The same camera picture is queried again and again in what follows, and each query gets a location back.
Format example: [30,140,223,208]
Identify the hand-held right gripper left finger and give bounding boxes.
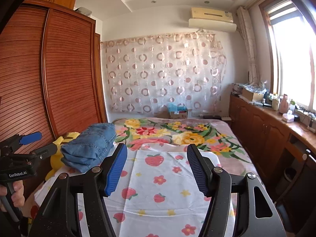
[28,143,128,237]

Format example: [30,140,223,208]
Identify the person's left hand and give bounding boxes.
[0,179,25,213]

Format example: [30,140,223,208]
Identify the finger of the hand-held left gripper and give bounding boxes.
[0,132,42,155]
[29,143,58,161]

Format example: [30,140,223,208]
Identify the cardboard box with blue cloth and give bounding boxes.
[168,102,189,119]

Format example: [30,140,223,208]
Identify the circle patterned curtain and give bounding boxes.
[101,33,227,114]

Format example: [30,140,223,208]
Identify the wall air conditioner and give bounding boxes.
[188,18,237,32]

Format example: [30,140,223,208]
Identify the stack of printed papers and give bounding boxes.
[231,83,247,97]

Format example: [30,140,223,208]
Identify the wooden framed window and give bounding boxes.
[258,0,316,109]

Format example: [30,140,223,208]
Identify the beige air conditioner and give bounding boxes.
[191,6,234,24]

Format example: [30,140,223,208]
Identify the pink bottle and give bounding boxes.
[279,94,290,114]

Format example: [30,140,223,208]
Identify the yellow plush toy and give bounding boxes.
[45,132,81,181]

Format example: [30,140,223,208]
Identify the wooden sideboard cabinet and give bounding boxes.
[228,94,316,203]

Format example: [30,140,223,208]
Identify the tied window curtain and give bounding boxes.
[236,6,260,87]

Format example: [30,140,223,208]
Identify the floral blanket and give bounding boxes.
[111,117,268,185]

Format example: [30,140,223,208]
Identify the wooden slatted wardrobe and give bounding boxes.
[0,4,108,198]

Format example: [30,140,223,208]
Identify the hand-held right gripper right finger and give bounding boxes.
[186,144,287,237]

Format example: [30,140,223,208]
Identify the grey box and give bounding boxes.
[75,7,92,16]

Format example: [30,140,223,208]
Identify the strawberry print bedsheet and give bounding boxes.
[23,149,247,237]

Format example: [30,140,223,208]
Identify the blue denim pants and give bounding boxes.
[60,123,117,173]

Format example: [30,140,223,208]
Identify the open cardboard box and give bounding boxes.
[242,87,264,102]

